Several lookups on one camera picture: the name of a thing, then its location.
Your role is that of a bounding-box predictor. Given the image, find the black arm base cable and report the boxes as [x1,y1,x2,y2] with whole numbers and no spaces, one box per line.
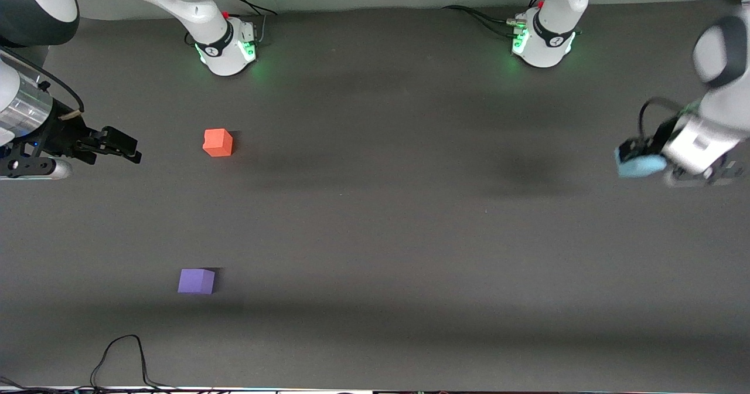
[221,0,278,46]
[442,0,548,37]

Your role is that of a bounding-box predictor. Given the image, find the orange block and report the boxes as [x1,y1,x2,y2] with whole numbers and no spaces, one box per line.
[203,128,234,158]

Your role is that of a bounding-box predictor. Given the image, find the purple block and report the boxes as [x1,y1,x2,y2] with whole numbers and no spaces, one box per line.
[178,269,216,295]

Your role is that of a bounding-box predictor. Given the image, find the thin black looped cable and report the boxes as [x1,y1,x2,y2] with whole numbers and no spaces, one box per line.
[88,334,176,392]

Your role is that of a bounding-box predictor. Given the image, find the black right arm base cable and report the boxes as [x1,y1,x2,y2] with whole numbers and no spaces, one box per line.
[221,0,278,46]

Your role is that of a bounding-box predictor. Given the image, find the light blue block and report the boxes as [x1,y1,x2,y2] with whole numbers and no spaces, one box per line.
[615,151,669,179]

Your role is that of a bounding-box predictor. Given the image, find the black left arm base cable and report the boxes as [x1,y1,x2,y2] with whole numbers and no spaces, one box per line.
[442,0,548,37]

